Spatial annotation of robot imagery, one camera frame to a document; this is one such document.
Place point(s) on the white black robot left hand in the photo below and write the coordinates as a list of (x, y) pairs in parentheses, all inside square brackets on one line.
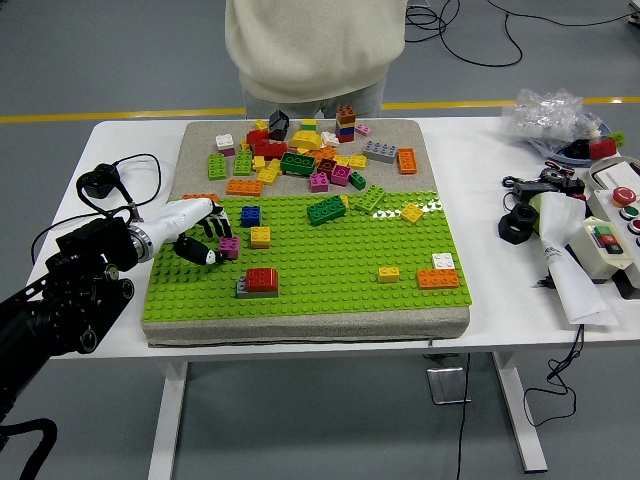
[(172, 220)]

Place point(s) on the pink square brick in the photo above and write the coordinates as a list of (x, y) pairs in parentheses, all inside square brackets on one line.
[(319, 183), (231, 246), (229, 152)]

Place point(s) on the blue square brick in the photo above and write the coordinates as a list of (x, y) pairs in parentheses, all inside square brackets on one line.
[(345, 131), (250, 216)]

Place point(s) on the red rounded brick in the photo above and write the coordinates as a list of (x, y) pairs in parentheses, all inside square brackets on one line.
[(262, 281)]

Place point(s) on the grey long brick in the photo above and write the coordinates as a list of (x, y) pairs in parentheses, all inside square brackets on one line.
[(260, 295), (380, 152)]

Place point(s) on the orange long brick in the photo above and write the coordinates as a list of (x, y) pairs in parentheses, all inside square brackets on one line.
[(200, 197), (438, 280), (244, 187), (407, 161)]

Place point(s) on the light green long brick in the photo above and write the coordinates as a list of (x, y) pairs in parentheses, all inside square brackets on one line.
[(216, 167), (243, 163), (370, 199)]

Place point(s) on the yellow square brick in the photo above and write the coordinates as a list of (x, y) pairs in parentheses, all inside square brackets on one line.
[(260, 237), (357, 162), (412, 214)]

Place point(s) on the white square brick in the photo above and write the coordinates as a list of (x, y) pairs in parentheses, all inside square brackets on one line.
[(444, 262), (225, 142)]

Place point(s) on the yellow small brick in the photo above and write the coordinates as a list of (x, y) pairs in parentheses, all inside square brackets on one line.
[(341, 160), (261, 125), (259, 164), (244, 145), (388, 275), (345, 201)]

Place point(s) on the yellow long brick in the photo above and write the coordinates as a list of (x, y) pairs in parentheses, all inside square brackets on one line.
[(269, 175)]

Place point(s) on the red long brick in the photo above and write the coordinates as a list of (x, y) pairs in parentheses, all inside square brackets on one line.
[(602, 149), (270, 150)]

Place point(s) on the dark green long brick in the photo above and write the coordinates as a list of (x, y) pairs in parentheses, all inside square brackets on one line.
[(298, 165), (326, 211)]

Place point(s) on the black brick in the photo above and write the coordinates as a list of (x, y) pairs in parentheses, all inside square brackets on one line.
[(279, 125)]

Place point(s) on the yellow curved brick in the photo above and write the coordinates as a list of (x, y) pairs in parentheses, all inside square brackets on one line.
[(305, 140)]

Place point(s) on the green studded baseplate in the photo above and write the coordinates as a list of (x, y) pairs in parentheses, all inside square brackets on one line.
[(325, 260)]

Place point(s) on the dark brown brick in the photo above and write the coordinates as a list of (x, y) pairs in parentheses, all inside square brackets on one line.
[(326, 166)]

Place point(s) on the green and yellow brick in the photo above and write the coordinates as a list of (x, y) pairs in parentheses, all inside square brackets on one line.
[(309, 125)]

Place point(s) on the magenta square brick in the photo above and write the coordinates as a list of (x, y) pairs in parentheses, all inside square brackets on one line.
[(340, 176)]

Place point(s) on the white small brick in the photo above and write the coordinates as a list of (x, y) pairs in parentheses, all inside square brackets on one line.
[(330, 139)]

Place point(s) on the dark green small brick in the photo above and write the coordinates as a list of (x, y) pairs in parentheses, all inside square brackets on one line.
[(357, 181)]

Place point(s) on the red square brick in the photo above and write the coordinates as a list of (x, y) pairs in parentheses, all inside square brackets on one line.
[(345, 138)]

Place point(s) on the brown square brick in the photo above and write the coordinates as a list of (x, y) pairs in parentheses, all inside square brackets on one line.
[(346, 111)]

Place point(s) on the pink small brick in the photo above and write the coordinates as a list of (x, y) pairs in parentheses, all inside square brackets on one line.
[(363, 130)]

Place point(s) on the light green small brick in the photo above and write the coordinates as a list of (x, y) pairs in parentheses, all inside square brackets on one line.
[(618, 138)]

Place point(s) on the yellow floor tape line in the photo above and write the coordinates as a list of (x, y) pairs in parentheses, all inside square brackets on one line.
[(150, 114)]

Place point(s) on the grey-brown cushion mat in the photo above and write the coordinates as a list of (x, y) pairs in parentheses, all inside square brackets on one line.
[(300, 330)]

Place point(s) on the white table leg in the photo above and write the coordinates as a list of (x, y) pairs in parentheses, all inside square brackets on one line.
[(167, 425), (517, 415)]

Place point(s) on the person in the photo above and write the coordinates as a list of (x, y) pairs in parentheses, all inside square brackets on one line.
[(315, 45)]

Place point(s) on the metal floor plate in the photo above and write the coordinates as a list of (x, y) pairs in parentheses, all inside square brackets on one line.
[(445, 385)]

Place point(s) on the large black hex nut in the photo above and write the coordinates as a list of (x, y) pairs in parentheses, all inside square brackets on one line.
[(506, 231)]

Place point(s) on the light green plastic part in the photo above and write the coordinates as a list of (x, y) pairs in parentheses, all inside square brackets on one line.
[(535, 207)]

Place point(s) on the small black plug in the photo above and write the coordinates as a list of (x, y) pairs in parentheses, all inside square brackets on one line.
[(545, 284)]

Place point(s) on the clear plastic bag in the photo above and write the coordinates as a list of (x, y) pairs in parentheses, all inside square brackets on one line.
[(545, 115)]

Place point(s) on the light blue bowl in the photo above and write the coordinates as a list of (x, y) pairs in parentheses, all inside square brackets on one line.
[(555, 151)]

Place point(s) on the black servo motor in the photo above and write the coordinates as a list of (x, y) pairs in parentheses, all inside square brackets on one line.
[(572, 186)]

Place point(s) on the white paper bag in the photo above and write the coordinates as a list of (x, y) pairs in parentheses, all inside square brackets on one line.
[(570, 280)]

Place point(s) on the black plastic part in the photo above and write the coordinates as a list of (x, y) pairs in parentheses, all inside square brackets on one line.
[(579, 149)]

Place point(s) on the white plastic connector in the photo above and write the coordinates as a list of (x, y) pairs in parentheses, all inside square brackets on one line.
[(593, 131)]

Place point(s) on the white control box with buttons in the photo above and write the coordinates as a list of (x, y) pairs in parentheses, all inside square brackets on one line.
[(607, 207)]

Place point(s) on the grey white equipment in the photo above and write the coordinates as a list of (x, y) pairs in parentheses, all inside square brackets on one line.
[(636, 20)]

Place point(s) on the small white switch box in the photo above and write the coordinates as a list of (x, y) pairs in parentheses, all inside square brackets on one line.
[(587, 250)]

